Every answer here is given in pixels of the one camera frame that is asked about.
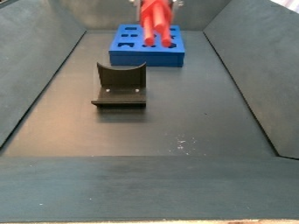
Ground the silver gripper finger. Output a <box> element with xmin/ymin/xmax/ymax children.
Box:
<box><xmin>130</xmin><ymin>0</ymin><xmax>143</xmax><ymax>21</ymax></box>
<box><xmin>172</xmin><ymin>0</ymin><xmax>184</xmax><ymax>13</ymax></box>

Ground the red three-prong object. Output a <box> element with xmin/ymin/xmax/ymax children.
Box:
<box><xmin>140</xmin><ymin>0</ymin><xmax>174</xmax><ymax>47</ymax></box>

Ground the blue foam shape-hole board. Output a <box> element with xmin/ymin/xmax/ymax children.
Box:
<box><xmin>108</xmin><ymin>24</ymin><xmax>186</xmax><ymax>67</ymax></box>

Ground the black curved cradle fixture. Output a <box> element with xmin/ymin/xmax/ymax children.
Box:
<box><xmin>91</xmin><ymin>64</ymin><xmax>146</xmax><ymax>107</ymax></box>

